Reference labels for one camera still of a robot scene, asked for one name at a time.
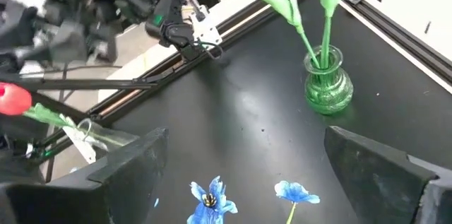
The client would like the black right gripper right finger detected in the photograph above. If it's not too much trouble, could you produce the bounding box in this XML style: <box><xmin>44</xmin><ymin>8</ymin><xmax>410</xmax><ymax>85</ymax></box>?
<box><xmin>323</xmin><ymin>125</ymin><xmax>452</xmax><ymax>224</ymax></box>

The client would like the blue artificial flower bunch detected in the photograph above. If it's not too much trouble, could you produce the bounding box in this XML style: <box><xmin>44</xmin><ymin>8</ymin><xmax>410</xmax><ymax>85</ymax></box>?
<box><xmin>273</xmin><ymin>180</ymin><xmax>321</xmax><ymax>224</ymax></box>
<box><xmin>186</xmin><ymin>176</ymin><xmax>239</xmax><ymax>224</ymax></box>

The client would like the green patterned glass vase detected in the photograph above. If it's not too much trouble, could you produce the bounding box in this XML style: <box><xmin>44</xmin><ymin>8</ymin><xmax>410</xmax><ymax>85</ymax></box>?
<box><xmin>303</xmin><ymin>45</ymin><xmax>355</xmax><ymax>116</ymax></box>

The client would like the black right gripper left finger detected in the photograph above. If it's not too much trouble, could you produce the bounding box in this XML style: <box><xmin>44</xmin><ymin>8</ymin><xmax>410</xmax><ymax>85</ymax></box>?
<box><xmin>0</xmin><ymin>126</ymin><xmax>170</xmax><ymax>224</ymax></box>

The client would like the black table edge frame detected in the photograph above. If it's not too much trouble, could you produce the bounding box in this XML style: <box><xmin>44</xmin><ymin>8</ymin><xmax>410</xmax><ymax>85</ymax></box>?
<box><xmin>35</xmin><ymin>0</ymin><xmax>452</xmax><ymax>154</ymax></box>

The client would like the black rig frame bar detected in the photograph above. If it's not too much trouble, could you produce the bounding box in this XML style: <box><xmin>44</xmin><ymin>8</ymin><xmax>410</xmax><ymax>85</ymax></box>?
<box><xmin>0</xmin><ymin>75</ymin><xmax>158</xmax><ymax>93</ymax></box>

